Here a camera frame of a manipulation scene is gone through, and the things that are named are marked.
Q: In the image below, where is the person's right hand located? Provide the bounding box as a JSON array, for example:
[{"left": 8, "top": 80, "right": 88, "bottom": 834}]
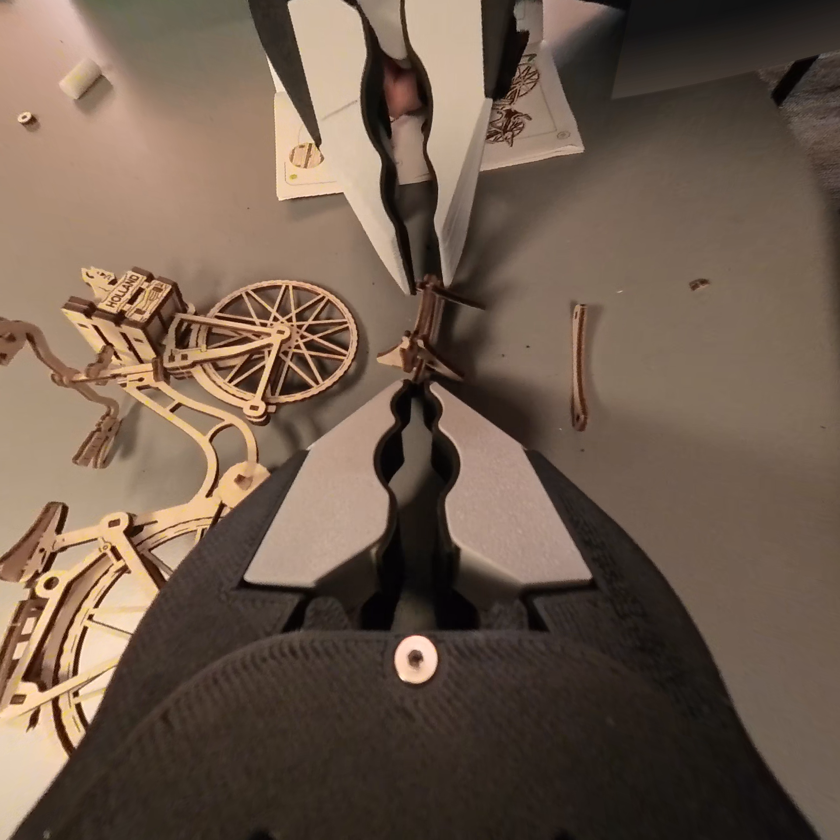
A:
[{"left": 382, "top": 56, "right": 426, "bottom": 120}]

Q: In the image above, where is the small wooden stand assembly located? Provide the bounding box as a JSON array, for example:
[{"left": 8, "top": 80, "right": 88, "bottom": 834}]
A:
[{"left": 377, "top": 276, "right": 487, "bottom": 385}]

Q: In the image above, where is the white instruction booklet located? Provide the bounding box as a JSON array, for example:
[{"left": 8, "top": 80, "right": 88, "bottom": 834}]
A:
[{"left": 274, "top": 39, "right": 585, "bottom": 201}]

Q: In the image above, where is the curved wooden strip part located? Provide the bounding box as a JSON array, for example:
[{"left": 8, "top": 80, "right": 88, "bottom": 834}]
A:
[{"left": 570, "top": 303, "right": 589, "bottom": 432}]

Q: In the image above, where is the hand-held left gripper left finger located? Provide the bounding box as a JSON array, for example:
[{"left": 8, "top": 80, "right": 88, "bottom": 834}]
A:
[{"left": 243, "top": 379, "right": 413, "bottom": 599}]

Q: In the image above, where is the white wax cylinder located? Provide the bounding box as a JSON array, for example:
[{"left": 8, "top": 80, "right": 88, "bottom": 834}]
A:
[{"left": 59, "top": 58, "right": 105, "bottom": 101}]

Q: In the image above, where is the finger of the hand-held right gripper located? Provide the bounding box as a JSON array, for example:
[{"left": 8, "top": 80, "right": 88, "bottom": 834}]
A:
[
  {"left": 403, "top": 0, "right": 494, "bottom": 287},
  {"left": 289, "top": 0, "right": 421, "bottom": 296}
]

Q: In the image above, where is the wooden bicycle model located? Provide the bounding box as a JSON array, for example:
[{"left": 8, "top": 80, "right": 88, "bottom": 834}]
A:
[{"left": 0, "top": 264, "right": 361, "bottom": 756}]

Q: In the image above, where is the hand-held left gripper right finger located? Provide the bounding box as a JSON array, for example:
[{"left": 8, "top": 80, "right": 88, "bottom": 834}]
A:
[{"left": 425, "top": 382, "right": 596, "bottom": 595}]

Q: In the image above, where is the black table leg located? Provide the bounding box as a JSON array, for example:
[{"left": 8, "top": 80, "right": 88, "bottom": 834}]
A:
[{"left": 771, "top": 56, "right": 821, "bottom": 106}]

